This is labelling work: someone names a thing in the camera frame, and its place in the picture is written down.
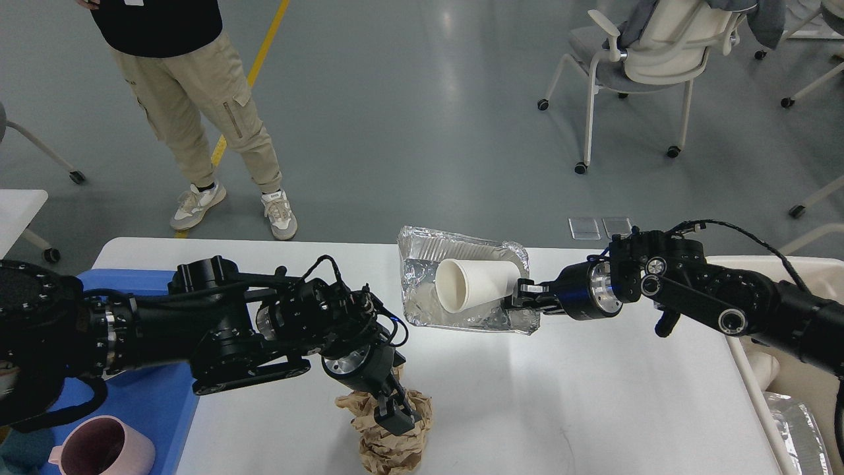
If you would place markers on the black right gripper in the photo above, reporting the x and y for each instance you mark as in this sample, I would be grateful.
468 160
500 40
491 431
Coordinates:
584 293

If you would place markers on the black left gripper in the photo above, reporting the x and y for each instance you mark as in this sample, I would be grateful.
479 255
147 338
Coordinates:
369 369

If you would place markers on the brown paper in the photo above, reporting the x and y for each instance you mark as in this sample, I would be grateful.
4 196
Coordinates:
379 450

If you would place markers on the white paper cup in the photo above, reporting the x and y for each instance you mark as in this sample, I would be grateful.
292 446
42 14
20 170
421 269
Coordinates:
461 285

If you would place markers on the aluminium foil container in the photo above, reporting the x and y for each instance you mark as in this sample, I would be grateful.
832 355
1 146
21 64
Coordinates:
422 249

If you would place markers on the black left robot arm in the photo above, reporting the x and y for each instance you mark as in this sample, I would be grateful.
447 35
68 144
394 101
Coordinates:
234 329

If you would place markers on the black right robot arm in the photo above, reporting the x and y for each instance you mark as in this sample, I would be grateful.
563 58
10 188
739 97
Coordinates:
671 269

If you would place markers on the clear floor socket cover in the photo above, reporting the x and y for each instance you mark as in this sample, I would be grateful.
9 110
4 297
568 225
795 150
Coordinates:
591 228

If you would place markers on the beige plastic bin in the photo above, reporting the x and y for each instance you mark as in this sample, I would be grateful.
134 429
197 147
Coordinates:
802 382

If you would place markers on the white office chair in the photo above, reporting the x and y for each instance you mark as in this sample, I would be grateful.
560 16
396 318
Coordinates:
673 49

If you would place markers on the grey jacket on chair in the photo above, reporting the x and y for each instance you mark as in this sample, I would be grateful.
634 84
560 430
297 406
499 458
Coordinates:
766 20

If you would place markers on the teal cup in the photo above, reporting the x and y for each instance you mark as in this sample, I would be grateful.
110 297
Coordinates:
26 453

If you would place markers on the person in beige trousers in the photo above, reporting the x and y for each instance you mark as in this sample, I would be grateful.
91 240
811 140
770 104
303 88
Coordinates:
181 66

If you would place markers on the chair base at left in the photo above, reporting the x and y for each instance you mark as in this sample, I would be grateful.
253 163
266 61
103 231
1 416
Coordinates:
75 174

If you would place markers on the white side table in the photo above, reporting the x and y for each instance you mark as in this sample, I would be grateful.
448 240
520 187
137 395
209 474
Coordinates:
18 208

